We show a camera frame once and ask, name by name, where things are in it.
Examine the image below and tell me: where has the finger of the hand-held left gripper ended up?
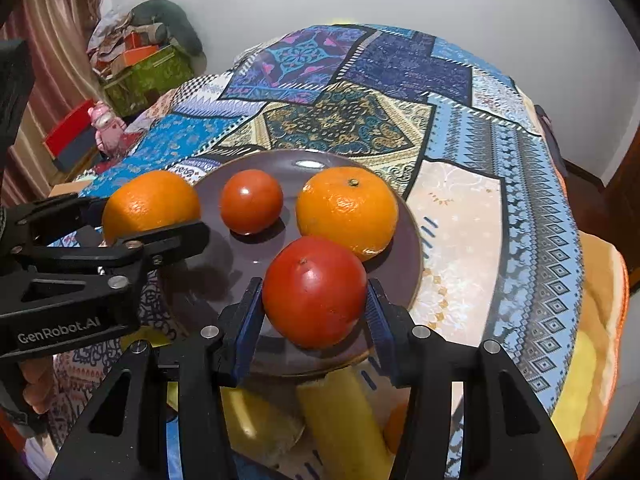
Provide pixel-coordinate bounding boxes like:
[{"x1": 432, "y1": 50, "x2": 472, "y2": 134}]
[
  {"x1": 0, "y1": 194, "x2": 109, "y2": 257},
  {"x1": 0, "y1": 220, "x2": 210, "y2": 358}
]

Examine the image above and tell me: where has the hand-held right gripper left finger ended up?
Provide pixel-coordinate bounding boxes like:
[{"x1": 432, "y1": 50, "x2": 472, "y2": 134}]
[{"x1": 47, "y1": 277, "x2": 265, "y2": 480}]

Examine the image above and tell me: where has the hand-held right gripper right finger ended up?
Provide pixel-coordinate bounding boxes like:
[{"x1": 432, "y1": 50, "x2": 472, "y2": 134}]
[{"x1": 365, "y1": 277, "x2": 581, "y2": 480}]

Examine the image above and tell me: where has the large red tomato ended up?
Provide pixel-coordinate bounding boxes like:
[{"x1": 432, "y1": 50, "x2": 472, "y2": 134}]
[{"x1": 262, "y1": 236, "x2": 369, "y2": 350}]

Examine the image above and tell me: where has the purple plate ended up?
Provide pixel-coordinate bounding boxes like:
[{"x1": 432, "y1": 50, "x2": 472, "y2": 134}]
[{"x1": 165, "y1": 150, "x2": 425, "y2": 378}]

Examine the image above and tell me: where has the person's left hand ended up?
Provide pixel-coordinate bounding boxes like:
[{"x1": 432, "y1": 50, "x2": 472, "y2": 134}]
[{"x1": 20, "y1": 355, "x2": 57, "y2": 415}]

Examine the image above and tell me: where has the striped curtain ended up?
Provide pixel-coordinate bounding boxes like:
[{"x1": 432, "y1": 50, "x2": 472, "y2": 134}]
[{"x1": 0, "y1": 0, "x2": 103, "y2": 207}]

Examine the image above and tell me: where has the red box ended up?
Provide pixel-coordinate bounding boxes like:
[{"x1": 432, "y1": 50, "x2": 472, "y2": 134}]
[{"x1": 42, "y1": 99, "x2": 98, "y2": 172}]

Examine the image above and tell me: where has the pink toy figure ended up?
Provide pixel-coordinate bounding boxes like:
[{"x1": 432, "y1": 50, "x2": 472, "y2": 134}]
[{"x1": 87, "y1": 101, "x2": 128, "y2": 155}]

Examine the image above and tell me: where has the yellow banana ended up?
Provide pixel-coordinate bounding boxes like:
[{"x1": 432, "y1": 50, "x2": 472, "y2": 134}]
[
  {"x1": 296, "y1": 366, "x2": 393, "y2": 480},
  {"x1": 220, "y1": 387, "x2": 306, "y2": 466}
]

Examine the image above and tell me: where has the small red tomato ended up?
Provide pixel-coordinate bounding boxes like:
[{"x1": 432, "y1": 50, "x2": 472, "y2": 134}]
[{"x1": 220, "y1": 170, "x2": 284, "y2": 236}]

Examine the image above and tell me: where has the small orange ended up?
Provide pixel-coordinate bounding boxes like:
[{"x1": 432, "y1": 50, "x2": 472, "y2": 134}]
[{"x1": 384, "y1": 400, "x2": 412, "y2": 456}]

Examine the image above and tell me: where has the green storage box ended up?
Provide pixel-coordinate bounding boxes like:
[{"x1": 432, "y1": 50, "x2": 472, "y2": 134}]
[{"x1": 100, "y1": 45, "x2": 193, "y2": 117}]

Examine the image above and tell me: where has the patchwork tablecloth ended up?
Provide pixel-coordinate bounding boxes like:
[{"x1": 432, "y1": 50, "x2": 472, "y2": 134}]
[{"x1": 50, "y1": 24, "x2": 586, "y2": 480}]

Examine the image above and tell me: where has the pile of clothes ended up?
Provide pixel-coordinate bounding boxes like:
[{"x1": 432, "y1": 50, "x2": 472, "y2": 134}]
[{"x1": 87, "y1": 0, "x2": 205, "y2": 77}]

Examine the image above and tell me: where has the orange yellow blanket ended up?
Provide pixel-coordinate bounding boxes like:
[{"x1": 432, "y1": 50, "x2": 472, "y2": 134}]
[{"x1": 550, "y1": 230, "x2": 632, "y2": 480}]

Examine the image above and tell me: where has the wooden door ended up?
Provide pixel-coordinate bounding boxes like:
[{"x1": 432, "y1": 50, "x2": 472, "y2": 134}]
[{"x1": 599, "y1": 125, "x2": 640, "y2": 286}]

